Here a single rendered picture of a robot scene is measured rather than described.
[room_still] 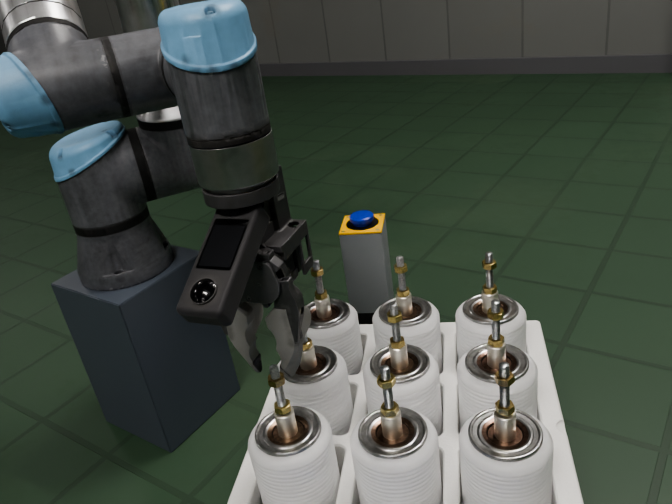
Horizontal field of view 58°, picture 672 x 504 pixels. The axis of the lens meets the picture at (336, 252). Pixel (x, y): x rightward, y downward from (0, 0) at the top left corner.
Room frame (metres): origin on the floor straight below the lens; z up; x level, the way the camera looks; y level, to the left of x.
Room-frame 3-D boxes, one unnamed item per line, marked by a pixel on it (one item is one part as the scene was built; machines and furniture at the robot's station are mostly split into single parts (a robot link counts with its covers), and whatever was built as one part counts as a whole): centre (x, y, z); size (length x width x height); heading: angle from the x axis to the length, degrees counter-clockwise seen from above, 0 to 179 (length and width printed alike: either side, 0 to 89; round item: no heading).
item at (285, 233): (0.54, 0.07, 0.49); 0.09 x 0.08 x 0.12; 155
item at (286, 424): (0.52, 0.08, 0.26); 0.02 x 0.02 x 0.03
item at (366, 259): (0.91, -0.05, 0.16); 0.07 x 0.07 x 0.31; 77
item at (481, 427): (0.47, -0.15, 0.25); 0.08 x 0.08 x 0.01
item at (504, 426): (0.47, -0.15, 0.26); 0.02 x 0.02 x 0.03
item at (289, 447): (0.52, 0.08, 0.25); 0.08 x 0.08 x 0.01
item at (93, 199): (0.91, 0.34, 0.47); 0.13 x 0.12 x 0.14; 109
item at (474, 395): (0.58, -0.17, 0.16); 0.10 x 0.10 x 0.18
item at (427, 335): (0.72, -0.08, 0.16); 0.10 x 0.10 x 0.18
